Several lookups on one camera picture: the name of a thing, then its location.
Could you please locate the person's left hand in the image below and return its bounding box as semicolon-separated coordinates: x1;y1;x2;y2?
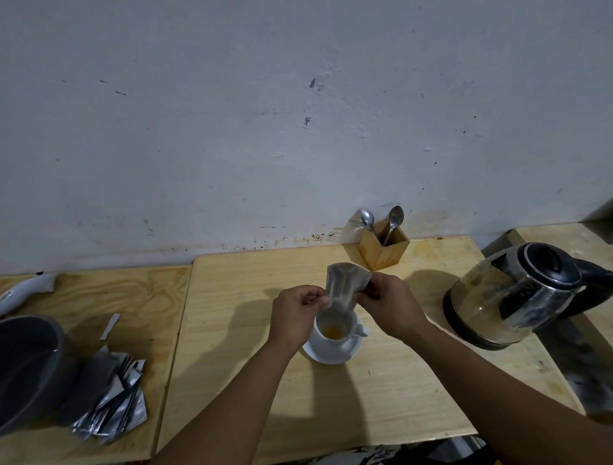
266;285;330;356

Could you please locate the pile of silver sachets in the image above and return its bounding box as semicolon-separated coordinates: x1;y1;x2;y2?
61;347;148;445

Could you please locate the silver foil sachet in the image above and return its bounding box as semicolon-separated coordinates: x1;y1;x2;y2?
326;263;373;315

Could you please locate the black and white patterned cloth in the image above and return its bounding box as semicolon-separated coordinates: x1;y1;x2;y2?
306;433;494;465

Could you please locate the person's right forearm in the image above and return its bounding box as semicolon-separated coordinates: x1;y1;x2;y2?
399;320;613;465

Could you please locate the glass electric kettle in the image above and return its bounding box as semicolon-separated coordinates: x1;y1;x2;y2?
443;242;613;351

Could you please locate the white saucer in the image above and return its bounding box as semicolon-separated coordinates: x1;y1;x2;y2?
301;338;361;366

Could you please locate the wooden utensil holder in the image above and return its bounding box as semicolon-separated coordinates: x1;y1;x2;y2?
358;220;411;272

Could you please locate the person's right hand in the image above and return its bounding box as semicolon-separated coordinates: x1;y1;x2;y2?
353;271;428;344

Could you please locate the grey bucket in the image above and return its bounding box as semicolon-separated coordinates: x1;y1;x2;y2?
0;315;66;436

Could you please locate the white cup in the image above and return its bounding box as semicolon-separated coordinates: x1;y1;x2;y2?
313;309;369;357

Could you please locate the person's left forearm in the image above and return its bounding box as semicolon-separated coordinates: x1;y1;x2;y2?
149;339;302;465

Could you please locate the torn silver foil strip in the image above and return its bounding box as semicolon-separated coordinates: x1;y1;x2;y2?
100;313;121;341

